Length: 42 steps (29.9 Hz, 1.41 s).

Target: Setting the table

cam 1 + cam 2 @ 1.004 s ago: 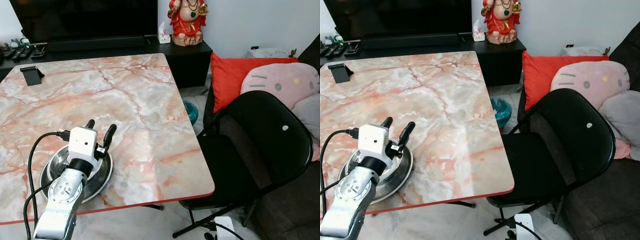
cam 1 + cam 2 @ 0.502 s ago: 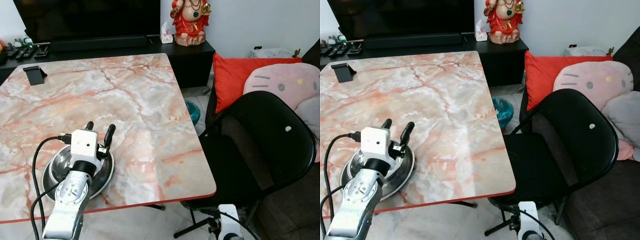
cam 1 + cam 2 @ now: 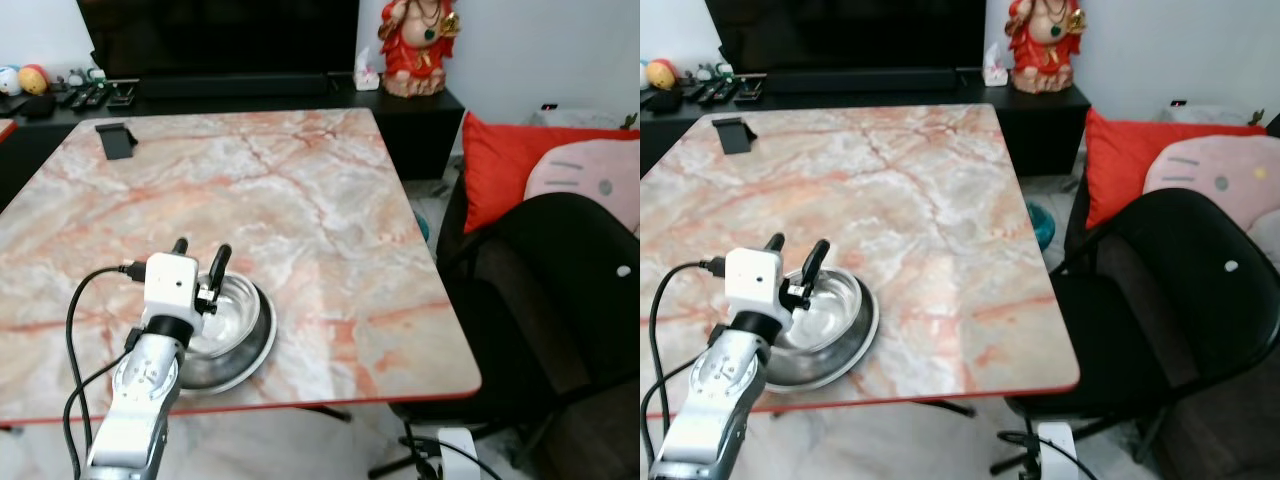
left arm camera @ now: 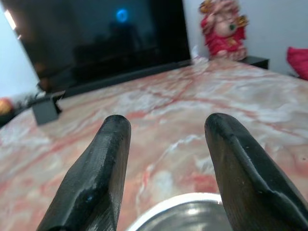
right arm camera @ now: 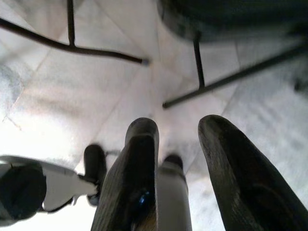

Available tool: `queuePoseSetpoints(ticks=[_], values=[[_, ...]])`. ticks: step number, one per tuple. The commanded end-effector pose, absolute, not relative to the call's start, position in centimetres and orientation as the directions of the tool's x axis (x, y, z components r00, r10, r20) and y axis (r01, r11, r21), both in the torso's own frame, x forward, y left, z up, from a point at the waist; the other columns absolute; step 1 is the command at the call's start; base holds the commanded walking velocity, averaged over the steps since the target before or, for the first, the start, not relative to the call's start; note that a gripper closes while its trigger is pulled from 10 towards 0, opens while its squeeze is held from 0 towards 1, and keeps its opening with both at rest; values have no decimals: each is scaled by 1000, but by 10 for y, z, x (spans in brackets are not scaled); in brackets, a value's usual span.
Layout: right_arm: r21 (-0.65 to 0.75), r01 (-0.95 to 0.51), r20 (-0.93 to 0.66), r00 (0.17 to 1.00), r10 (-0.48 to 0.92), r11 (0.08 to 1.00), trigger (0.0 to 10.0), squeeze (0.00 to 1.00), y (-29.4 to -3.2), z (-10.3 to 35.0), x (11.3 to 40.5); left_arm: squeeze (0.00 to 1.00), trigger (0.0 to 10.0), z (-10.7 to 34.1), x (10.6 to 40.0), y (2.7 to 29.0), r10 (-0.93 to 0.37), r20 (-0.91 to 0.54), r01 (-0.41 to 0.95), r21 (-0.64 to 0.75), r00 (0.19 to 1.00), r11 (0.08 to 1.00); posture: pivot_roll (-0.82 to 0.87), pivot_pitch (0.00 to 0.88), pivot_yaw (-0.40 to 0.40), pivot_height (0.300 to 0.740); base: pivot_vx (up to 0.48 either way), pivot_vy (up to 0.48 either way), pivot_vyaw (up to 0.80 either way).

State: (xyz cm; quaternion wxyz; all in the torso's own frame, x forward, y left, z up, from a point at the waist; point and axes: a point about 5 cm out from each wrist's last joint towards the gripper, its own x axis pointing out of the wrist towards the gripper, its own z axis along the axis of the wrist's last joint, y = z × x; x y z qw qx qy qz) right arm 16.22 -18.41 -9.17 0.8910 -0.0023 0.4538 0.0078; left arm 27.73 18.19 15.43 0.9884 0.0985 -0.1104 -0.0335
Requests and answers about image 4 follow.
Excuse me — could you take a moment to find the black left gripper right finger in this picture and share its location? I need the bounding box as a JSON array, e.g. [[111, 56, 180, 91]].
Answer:
[[204, 113, 308, 231]]

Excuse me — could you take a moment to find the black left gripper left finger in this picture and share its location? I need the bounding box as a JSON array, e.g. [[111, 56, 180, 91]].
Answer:
[[36, 115, 132, 231]]

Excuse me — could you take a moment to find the round steel plate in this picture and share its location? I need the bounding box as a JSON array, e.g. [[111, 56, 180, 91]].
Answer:
[[128, 192, 233, 231]]

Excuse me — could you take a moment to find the black television stand foot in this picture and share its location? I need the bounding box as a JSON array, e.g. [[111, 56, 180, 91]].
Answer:
[[32, 90, 66, 125]]

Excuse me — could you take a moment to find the orange round ornament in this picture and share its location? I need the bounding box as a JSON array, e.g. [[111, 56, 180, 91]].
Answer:
[[0, 97, 14, 115]]

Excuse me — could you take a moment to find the black side shelf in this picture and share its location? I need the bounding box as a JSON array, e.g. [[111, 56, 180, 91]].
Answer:
[[240, 55, 270, 70]]

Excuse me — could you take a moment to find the red cushion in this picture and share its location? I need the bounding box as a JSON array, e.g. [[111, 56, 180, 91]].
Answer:
[[286, 47, 308, 80]]

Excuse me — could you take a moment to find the black flat screen television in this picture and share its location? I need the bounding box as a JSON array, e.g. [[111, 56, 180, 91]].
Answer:
[[0, 0, 192, 93]]

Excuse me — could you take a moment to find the red and pink deity statue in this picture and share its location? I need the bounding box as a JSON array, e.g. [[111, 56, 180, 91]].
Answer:
[[198, 0, 250, 61]]

